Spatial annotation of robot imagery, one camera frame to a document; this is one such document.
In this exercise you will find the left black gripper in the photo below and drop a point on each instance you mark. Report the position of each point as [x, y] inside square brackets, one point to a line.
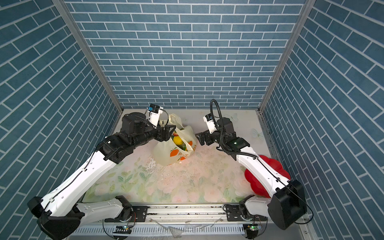
[166, 134]

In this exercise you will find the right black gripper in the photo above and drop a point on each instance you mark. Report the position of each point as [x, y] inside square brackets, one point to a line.
[201, 138]

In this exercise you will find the yellow plastic fruit-print bag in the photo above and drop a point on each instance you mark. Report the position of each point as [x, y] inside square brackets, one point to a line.
[167, 152]

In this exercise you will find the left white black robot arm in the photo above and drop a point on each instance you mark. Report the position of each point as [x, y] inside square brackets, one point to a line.
[59, 213]

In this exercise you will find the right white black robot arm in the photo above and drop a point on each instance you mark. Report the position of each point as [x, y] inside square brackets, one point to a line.
[285, 203]

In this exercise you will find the yellow fake lemon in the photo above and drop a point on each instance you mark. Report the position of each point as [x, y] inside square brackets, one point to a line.
[177, 140]

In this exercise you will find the green fake grape bunch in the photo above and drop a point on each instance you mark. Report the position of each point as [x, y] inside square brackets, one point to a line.
[182, 146]

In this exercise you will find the red flower-shaped plate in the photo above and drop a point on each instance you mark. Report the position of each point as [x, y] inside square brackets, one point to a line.
[265, 175]

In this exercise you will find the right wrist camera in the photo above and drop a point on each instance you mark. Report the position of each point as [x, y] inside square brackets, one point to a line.
[208, 119]

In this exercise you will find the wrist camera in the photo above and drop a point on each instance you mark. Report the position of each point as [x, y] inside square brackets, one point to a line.
[208, 119]
[155, 112]

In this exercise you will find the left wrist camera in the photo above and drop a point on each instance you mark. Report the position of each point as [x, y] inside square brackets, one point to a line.
[155, 112]

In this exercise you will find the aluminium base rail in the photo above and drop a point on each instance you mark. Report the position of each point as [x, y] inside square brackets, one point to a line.
[194, 222]

